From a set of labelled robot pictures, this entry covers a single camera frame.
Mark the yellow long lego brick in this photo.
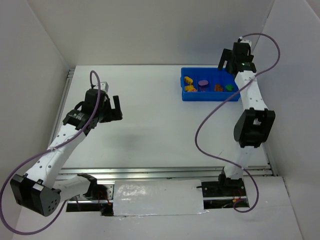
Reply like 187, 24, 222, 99
183, 76, 194, 85

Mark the small yellow lego brick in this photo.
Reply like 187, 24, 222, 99
184, 85, 196, 92

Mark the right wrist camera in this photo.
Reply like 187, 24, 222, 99
237, 37, 252, 47

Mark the aluminium table edge rail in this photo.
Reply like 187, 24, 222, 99
56, 166, 273, 180

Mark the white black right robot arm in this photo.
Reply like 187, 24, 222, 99
218, 39, 276, 191

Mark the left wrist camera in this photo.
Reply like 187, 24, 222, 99
99, 81, 109, 93

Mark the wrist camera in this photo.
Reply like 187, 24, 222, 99
237, 37, 252, 47
99, 81, 109, 93

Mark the brown purple butterfly lego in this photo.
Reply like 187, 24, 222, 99
214, 84, 224, 92

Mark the green lego brick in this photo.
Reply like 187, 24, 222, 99
225, 84, 234, 92

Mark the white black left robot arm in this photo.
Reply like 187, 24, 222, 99
10, 89, 123, 217

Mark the blue plastic sorting bin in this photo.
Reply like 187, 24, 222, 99
180, 67, 239, 102

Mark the purple rounded lego brick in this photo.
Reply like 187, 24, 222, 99
198, 79, 209, 92

